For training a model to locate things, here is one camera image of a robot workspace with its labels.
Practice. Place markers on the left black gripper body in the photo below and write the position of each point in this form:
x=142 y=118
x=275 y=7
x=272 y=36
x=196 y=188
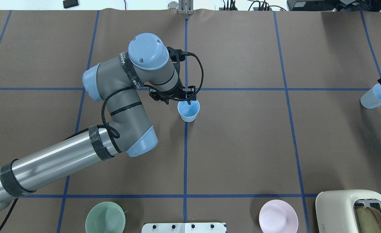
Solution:
x=181 y=93

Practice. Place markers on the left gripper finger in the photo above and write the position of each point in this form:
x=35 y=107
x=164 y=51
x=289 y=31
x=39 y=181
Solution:
x=189 y=101

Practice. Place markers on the blue cup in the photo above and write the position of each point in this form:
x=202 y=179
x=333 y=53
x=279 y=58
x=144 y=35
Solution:
x=372 y=98
x=188 y=112

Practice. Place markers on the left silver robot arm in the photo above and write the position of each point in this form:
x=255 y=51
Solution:
x=125 y=124

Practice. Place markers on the black laptop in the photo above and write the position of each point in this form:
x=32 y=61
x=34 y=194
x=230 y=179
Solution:
x=334 y=5

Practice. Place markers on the orange black usb hub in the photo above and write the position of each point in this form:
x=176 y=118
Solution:
x=262 y=6

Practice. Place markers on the green bowl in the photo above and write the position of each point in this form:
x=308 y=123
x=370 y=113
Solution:
x=105 y=217

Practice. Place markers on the pink bowl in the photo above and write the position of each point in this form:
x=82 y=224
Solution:
x=277 y=216

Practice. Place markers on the cream toaster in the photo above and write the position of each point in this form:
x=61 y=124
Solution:
x=348 y=211

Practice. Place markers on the toast slice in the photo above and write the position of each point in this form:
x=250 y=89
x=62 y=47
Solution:
x=369 y=219

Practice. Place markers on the small black device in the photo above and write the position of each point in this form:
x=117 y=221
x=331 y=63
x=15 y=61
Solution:
x=70 y=3

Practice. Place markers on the aluminium frame post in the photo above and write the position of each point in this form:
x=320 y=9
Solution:
x=185 y=7

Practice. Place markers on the white pedestal column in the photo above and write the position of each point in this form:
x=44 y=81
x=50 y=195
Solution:
x=201 y=227

